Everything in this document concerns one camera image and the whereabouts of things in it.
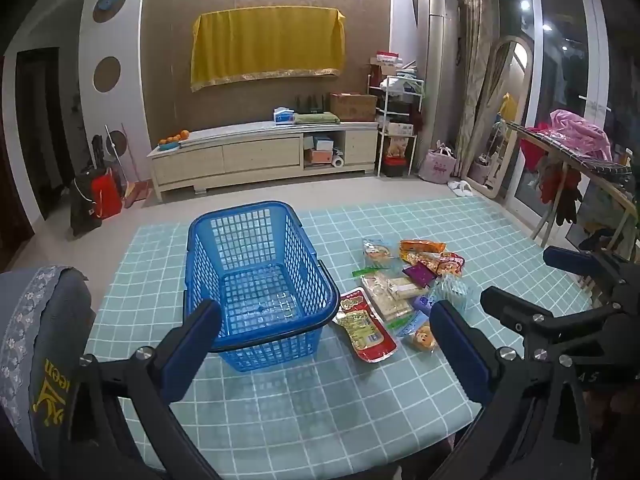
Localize broom with pink dustpan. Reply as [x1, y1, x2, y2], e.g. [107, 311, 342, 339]
[120, 122, 151, 209]

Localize red white box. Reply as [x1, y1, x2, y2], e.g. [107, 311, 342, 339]
[367, 51, 406, 79]

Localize chair with grey lace cover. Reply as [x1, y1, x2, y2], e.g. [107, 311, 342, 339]
[0, 265, 97, 472]

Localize standing air conditioner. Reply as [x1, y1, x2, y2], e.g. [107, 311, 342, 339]
[417, 0, 461, 162]

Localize round wall decoration blue centre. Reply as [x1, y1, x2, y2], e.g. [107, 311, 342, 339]
[92, 0, 129, 24]

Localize black bag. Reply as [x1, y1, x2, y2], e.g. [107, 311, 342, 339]
[68, 170, 104, 239]

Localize white handled mop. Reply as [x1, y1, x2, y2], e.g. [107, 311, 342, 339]
[103, 124, 132, 187]

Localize standing mirror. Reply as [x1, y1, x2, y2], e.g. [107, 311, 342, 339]
[469, 35, 535, 199]

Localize green folded cloth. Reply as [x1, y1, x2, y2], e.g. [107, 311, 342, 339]
[292, 111, 341, 126]

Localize red snack packet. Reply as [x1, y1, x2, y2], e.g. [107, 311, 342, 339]
[333, 287, 399, 364]

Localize cream TV cabinet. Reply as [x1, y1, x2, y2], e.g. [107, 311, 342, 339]
[146, 121, 380, 204]

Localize small cracker packet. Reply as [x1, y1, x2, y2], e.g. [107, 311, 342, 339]
[390, 277, 431, 302]

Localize dark wooden door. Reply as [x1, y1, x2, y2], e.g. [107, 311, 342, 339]
[14, 47, 67, 222]

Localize blue plastic basket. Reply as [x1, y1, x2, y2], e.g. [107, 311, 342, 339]
[184, 201, 340, 372]

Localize red garment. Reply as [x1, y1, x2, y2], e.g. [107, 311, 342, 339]
[519, 135, 567, 207]

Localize glass sliding door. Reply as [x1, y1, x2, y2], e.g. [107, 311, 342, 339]
[492, 0, 623, 223]

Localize black gloves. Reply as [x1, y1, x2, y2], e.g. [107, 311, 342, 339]
[554, 169, 584, 227]

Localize patterned curtain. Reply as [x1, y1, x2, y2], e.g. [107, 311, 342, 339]
[451, 0, 497, 177]

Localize long cracker packet green edge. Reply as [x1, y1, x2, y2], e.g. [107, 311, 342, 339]
[352, 267, 418, 334]

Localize clear bluish snack bag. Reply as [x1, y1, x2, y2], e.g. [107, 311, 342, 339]
[431, 276, 474, 312]

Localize white metal rack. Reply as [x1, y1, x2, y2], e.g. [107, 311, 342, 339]
[367, 72, 426, 177]

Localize yellow cloth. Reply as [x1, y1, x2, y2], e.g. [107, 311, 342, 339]
[190, 6, 347, 93]

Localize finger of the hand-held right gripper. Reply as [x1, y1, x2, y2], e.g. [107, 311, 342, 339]
[480, 286, 558, 348]
[543, 246, 618, 283]

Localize brown bun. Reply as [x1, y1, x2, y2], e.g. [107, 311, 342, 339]
[401, 322, 439, 354]

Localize wooden clothes rack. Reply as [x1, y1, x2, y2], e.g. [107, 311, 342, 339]
[502, 120, 640, 252]

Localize teal checked tablecloth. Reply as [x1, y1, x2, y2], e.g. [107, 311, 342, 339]
[82, 195, 597, 467]

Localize brown cardboard box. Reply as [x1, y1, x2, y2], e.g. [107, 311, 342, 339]
[328, 92, 379, 122]

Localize red bag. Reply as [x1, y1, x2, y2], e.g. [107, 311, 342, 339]
[90, 167, 124, 220]

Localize pink cloth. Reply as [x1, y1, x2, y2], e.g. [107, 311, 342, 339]
[549, 108, 614, 162]

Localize orange biscuit tube packet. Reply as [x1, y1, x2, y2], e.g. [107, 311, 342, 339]
[398, 238, 447, 257]

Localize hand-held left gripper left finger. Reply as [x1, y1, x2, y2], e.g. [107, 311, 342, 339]
[60, 299, 223, 480]

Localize purple snack packet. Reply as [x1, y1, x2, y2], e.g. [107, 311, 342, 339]
[402, 263, 437, 287]

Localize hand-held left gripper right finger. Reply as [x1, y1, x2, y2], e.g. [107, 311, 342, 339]
[429, 301, 594, 480]

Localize black router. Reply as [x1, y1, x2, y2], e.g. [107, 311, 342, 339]
[294, 93, 327, 114]

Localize clear packet pale snack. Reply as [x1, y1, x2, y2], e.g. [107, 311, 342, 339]
[362, 238, 401, 274]

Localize pink bag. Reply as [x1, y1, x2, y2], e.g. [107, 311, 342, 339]
[417, 142, 459, 182]

